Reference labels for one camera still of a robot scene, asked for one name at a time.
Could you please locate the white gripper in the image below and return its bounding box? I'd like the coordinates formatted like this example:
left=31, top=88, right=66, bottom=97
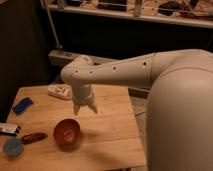
left=72, top=84, right=98, bottom=115

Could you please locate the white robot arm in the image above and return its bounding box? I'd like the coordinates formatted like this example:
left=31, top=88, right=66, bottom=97
left=61, top=49, right=213, bottom=171

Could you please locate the white plastic bottle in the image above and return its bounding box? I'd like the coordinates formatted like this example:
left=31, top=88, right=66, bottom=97
left=47, top=84, right=72, bottom=100

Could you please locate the orange bowl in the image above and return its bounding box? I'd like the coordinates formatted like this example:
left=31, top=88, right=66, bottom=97
left=53, top=119, right=80, bottom=145

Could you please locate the red oblong case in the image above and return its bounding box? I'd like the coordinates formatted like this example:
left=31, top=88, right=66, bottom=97
left=21, top=132, right=47, bottom=145

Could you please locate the blue rectangular block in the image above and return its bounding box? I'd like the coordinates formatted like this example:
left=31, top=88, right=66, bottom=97
left=12, top=97, right=33, bottom=115

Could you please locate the metal lamp pole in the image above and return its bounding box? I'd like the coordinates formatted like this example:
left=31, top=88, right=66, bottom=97
left=41, top=0, right=64, bottom=54

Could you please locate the blue round lid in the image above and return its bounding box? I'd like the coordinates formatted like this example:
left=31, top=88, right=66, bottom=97
left=2, top=137, right=23, bottom=157

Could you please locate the small white box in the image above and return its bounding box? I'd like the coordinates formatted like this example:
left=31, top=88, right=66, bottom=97
left=0, top=123, right=21, bottom=136

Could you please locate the wooden shelf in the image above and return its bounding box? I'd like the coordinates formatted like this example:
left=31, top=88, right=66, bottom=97
left=44, top=0, right=213, bottom=29

